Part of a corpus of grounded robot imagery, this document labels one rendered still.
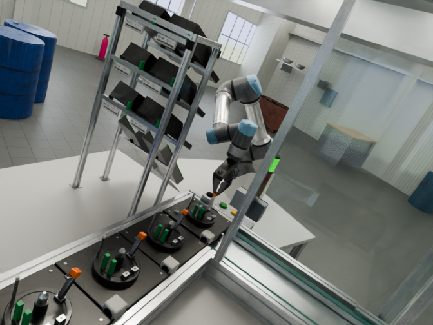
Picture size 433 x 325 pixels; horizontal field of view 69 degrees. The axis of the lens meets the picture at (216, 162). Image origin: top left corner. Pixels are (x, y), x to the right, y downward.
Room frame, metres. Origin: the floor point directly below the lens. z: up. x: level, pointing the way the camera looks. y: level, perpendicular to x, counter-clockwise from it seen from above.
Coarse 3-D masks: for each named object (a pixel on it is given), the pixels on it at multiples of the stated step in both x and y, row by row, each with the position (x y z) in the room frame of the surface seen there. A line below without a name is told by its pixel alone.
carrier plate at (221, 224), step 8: (184, 200) 1.28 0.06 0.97; (168, 208) 1.16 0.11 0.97; (176, 208) 1.18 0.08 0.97; (184, 208) 1.21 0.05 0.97; (168, 216) 1.12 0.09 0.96; (176, 216) 1.13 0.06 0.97; (216, 216) 1.26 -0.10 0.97; (184, 224) 1.09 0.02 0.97; (192, 224) 1.12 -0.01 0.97; (216, 224) 1.20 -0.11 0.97; (224, 224) 1.22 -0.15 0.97; (192, 232) 1.07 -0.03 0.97; (200, 232) 1.09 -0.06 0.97; (216, 232) 1.14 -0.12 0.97
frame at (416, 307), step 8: (432, 0) 0.92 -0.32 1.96; (432, 280) 0.79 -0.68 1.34; (424, 288) 0.79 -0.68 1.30; (432, 288) 0.78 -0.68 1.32; (424, 296) 0.78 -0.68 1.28; (432, 296) 0.77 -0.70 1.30; (416, 304) 0.78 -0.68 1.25; (424, 304) 0.77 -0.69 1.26; (408, 312) 0.78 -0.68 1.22; (416, 312) 0.77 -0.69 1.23; (400, 320) 0.78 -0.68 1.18; (408, 320) 0.77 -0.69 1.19
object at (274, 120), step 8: (264, 96) 8.91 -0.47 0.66; (264, 104) 8.20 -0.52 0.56; (272, 104) 8.11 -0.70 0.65; (280, 104) 8.83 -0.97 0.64; (264, 112) 8.15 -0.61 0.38; (272, 112) 8.06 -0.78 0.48; (280, 112) 7.97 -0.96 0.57; (264, 120) 8.11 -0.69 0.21; (272, 120) 8.02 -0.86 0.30; (280, 120) 7.92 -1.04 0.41; (272, 128) 7.98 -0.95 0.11
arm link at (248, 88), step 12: (240, 84) 1.68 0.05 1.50; (252, 84) 1.68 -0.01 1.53; (240, 96) 1.69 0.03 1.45; (252, 96) 1.70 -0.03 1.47; (252, 108) 1.73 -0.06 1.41; (252, 120) 1.76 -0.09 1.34; (264, 132) 1.81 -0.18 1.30; (252, 144) 1.85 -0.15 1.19; (264, 144) 1.80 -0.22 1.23; (264, 156) 1.83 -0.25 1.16
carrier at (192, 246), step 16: (144, 224) 0.99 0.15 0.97; (160, 224) 0.93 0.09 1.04; (128, 240) 0.87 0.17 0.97; (144, 240) 0.90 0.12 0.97; (160, 240) 0.91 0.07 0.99; (176, 240) 0.93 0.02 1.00; (192, 240) 1.02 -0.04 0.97; (160, 256) 0.86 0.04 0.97; (176, 256) 0.89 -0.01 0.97; (192, 256) 0.93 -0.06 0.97
